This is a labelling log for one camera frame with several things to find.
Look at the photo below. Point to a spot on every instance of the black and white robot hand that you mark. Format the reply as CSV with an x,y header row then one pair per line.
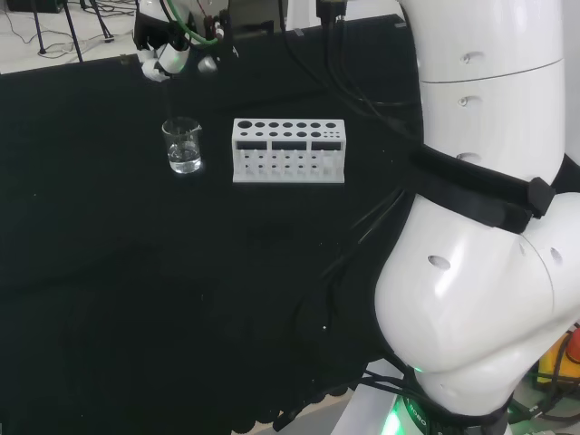
x,y
158,36

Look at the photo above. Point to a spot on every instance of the clear glass rod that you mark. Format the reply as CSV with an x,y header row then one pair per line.
x,y
169,99

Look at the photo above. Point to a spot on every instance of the clear glass beaker with water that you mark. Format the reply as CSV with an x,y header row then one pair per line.
x,y
182,154

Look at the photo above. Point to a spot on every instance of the white test tube rack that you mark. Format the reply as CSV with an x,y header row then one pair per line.
x,y
290,140

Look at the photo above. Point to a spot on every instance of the black tripod leg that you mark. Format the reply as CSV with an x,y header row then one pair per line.
x,y
103,25
74,31
39,31

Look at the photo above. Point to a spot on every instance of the grey box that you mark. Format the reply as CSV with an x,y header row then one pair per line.
x,y
258,18

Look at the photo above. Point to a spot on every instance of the black box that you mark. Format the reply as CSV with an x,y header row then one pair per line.
x,y
34,5

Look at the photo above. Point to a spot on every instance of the black bench cloth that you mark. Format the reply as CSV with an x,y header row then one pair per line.
x,y
136,272

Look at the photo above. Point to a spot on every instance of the yellow stop button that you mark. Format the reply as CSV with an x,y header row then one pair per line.
x,y
550,362

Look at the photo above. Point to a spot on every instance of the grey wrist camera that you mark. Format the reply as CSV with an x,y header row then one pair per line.
x,y
207,64

